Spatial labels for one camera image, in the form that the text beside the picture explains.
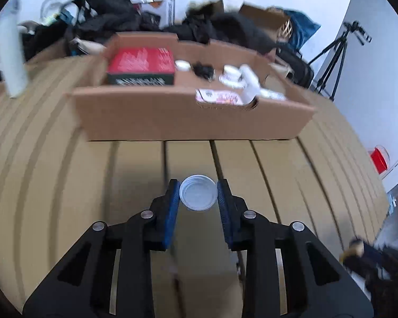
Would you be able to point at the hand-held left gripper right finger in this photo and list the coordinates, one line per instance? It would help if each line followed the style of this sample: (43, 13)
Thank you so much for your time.
(224, 212)

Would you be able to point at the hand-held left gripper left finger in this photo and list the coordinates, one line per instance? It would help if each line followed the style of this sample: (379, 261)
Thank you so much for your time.
(172, 212)

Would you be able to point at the white round plastic lid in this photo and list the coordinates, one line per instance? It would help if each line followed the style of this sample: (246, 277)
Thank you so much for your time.
(198, 197)

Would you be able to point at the shallow cardboard box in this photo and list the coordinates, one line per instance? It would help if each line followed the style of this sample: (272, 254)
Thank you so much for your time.
(185, 119)

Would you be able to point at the red and white printed packet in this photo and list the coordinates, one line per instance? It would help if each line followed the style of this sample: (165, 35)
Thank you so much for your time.
(219, 96)

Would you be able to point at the white plastic packet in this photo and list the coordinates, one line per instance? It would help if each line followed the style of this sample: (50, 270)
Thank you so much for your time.
(272, 95)

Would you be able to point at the white plastic bottle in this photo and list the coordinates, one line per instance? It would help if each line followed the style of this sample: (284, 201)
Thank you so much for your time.
(249, 84)

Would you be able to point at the white printed jar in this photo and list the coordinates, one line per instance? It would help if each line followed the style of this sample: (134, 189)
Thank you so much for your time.
(231, 74)

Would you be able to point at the small black object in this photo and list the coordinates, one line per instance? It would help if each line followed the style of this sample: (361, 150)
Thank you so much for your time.
(203, 69)

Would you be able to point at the small white round jar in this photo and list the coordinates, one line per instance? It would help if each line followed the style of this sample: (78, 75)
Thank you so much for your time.
(182, 65)

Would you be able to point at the red and black box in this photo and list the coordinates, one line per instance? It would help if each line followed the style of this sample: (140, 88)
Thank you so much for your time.
(141, 64)

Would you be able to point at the black bag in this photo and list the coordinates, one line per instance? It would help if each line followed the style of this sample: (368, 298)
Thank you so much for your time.
(295, 68)

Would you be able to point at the dark clothing heap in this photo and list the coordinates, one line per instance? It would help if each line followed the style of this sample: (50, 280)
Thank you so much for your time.
(378, 268)

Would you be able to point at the red container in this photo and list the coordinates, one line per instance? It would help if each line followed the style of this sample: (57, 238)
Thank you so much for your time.
(379, 159)

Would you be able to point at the black jacket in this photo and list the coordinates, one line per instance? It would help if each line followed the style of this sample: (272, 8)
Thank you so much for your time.
(232, 29)

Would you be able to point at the black tripod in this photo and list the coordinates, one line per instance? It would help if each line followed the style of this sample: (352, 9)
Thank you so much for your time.
(335, 56)

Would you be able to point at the woven basket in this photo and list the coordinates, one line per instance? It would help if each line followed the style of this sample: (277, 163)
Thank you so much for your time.
(285, 29)

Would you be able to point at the open brown cardboard box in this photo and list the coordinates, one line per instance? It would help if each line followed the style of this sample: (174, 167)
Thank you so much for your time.
(262, 15)

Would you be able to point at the blue cloth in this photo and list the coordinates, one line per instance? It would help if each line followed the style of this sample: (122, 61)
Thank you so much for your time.
(303, 26)

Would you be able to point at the black clothes pile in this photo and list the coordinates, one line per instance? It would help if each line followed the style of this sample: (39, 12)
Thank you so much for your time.
(109, 20)

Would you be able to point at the white water bottle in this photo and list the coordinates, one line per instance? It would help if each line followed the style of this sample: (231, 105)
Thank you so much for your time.
(11, 53)

